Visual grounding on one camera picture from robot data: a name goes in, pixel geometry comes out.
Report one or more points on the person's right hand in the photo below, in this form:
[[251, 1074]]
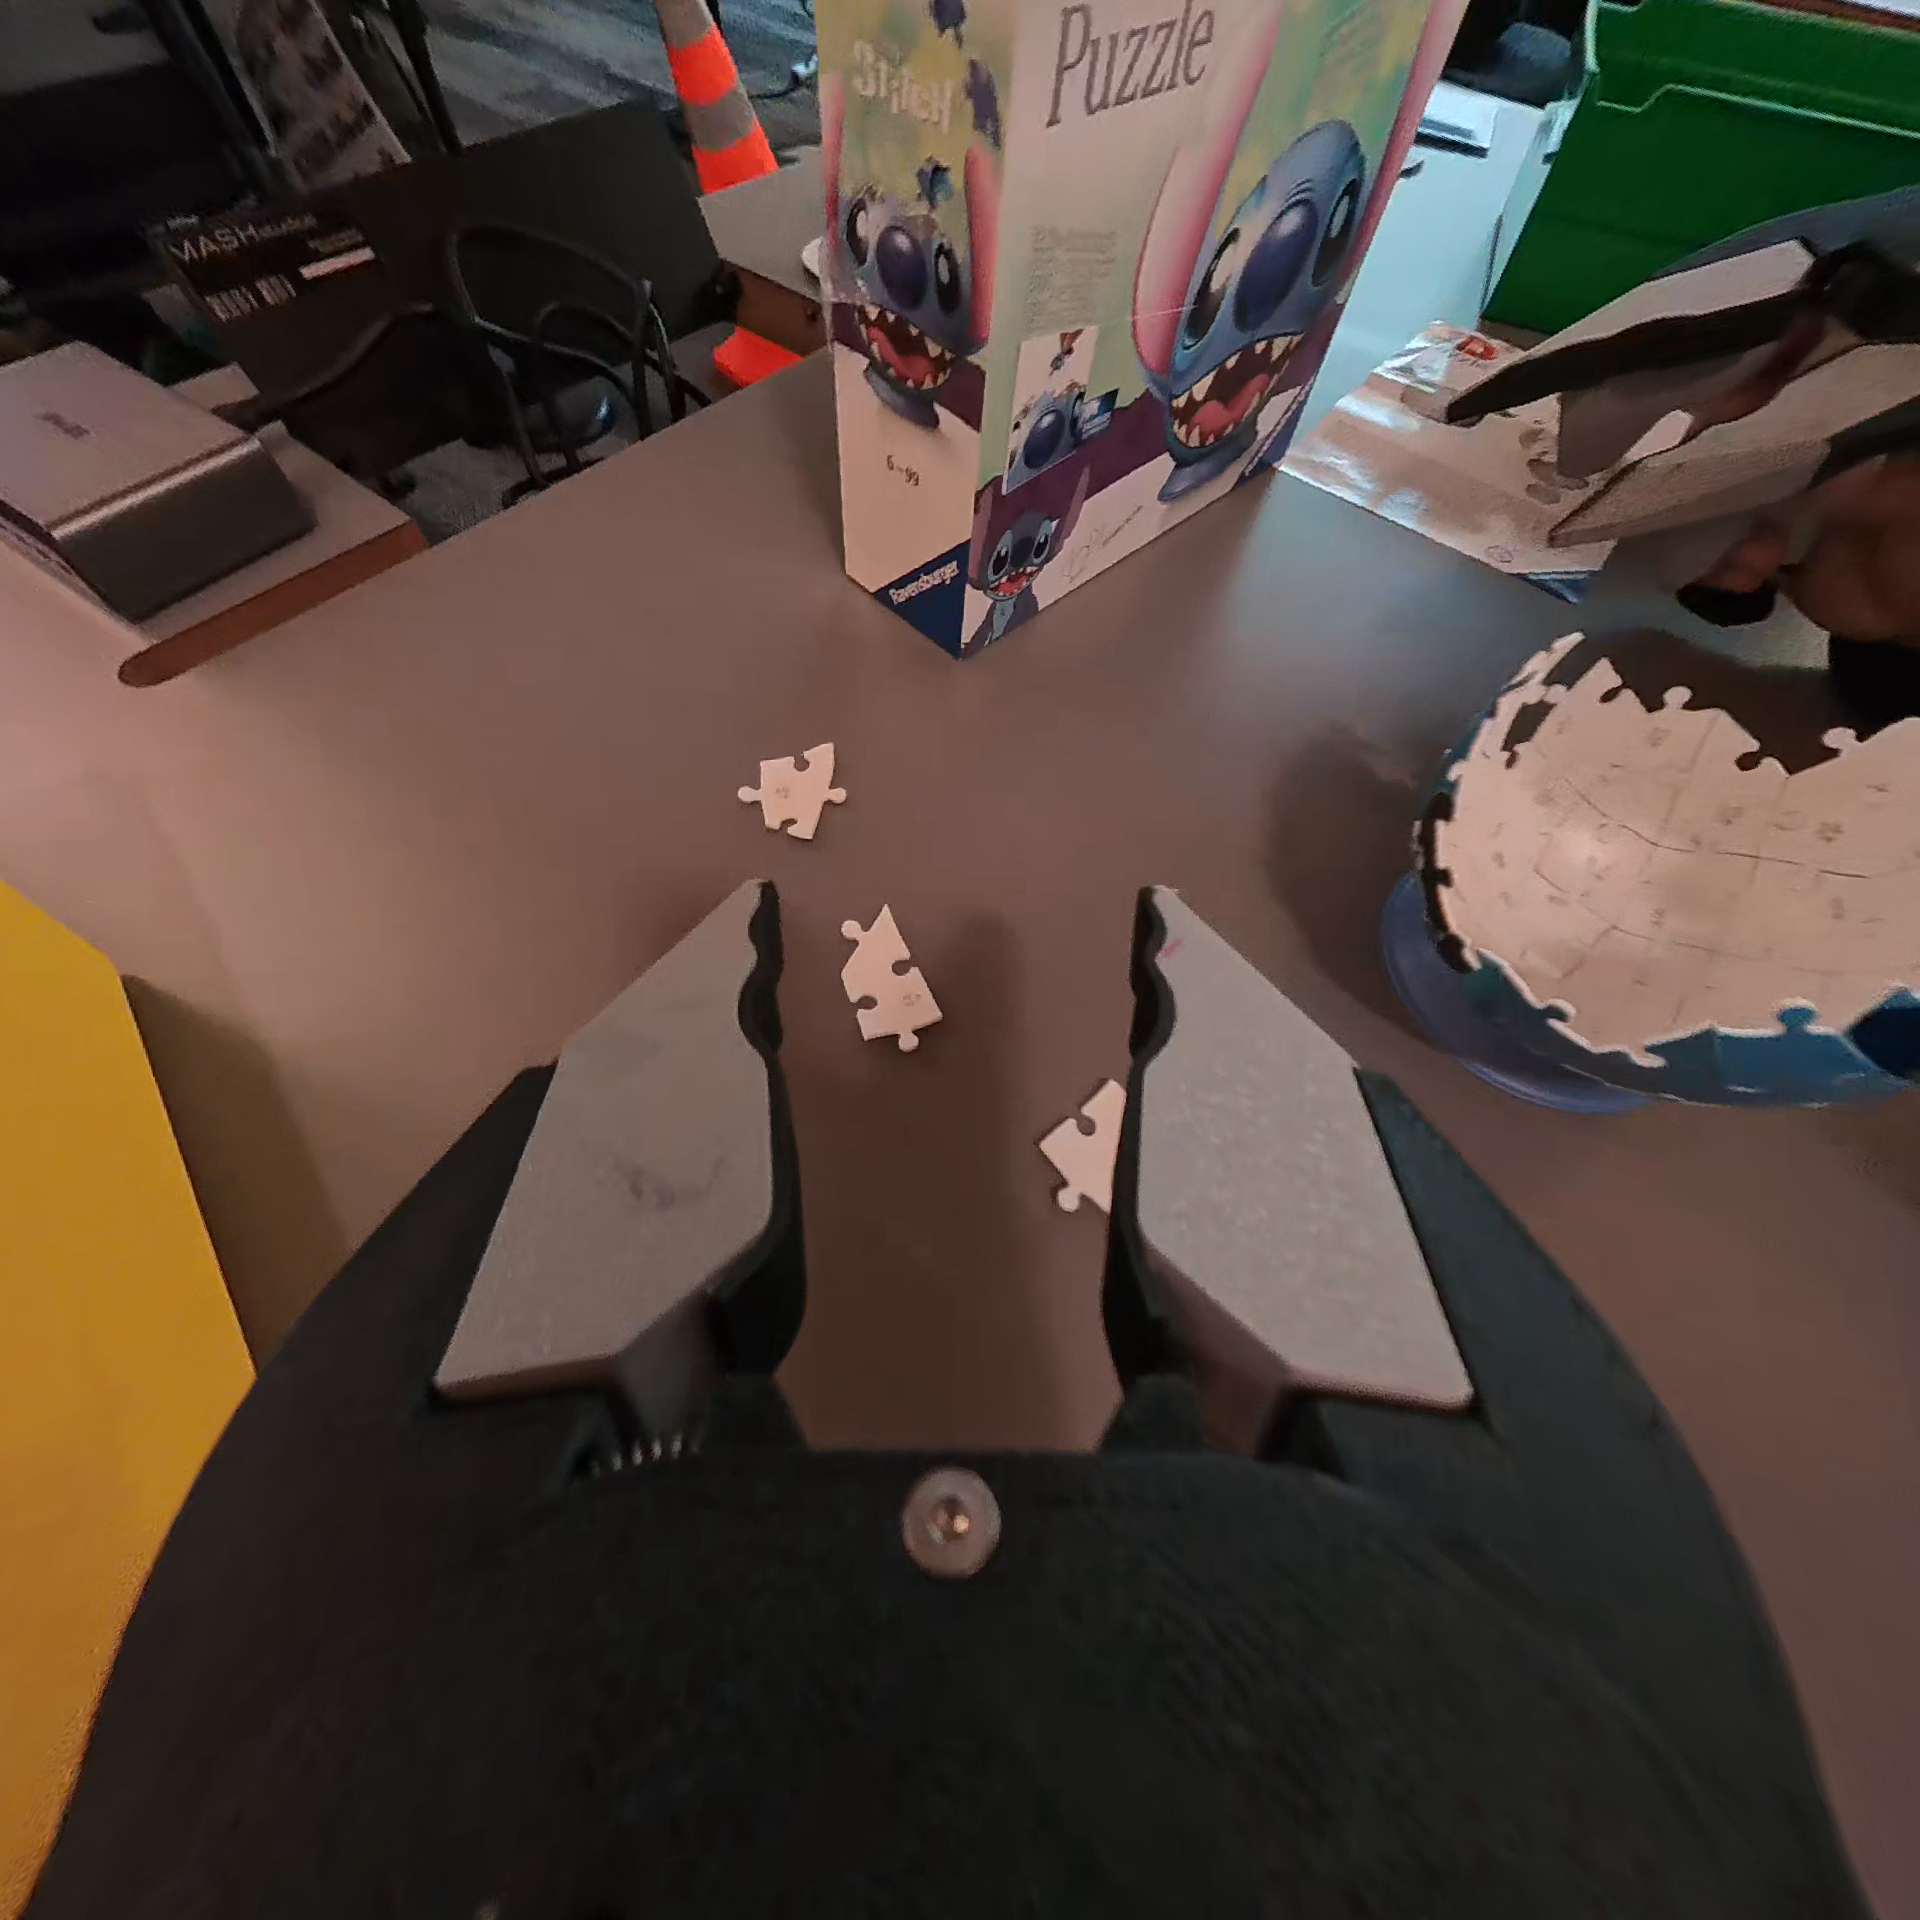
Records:
[[1874, 578]]

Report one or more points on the white instruction leaflet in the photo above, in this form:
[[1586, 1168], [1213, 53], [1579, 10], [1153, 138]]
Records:
[[1395, 451]]

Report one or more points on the white container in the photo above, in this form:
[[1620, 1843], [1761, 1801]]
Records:
[[1462, 225]]

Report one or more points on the black labelled box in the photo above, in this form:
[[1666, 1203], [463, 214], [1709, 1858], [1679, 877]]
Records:
[[374, 255]]

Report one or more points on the white jigsaw puzzle piece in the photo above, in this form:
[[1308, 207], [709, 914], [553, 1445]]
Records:
[[892, 982], [792, 791], [1089, 1148]]

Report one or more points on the cartoon puzzle box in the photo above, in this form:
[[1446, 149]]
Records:
[[1080, 300]]

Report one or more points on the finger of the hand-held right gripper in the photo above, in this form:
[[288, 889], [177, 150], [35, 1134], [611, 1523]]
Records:
[[1710, 472], [1681, 308]]

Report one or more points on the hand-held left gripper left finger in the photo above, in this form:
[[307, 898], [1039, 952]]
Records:
[[631, 1201]]

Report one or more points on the blue round display stand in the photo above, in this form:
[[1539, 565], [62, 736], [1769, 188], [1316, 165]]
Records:
[[1484, 1050]]

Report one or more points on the grey side desk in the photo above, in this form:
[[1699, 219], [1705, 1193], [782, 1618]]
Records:
[[300, 571]]

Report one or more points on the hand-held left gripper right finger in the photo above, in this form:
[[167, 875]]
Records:
[[1275, 1201]]

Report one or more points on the grey metal case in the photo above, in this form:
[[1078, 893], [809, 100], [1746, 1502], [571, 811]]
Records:
[[134, 480]]

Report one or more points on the orange traffic cone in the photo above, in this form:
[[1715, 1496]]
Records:
[[728, 134]]

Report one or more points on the green plastic bin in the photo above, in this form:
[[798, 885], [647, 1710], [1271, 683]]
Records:
[[1694, 150]]

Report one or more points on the yellow plastic bin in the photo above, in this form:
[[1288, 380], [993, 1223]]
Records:
[[105, 1351]]

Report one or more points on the partly built puzzle ball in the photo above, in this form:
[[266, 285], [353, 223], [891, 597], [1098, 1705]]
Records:
[[1681, 885]]

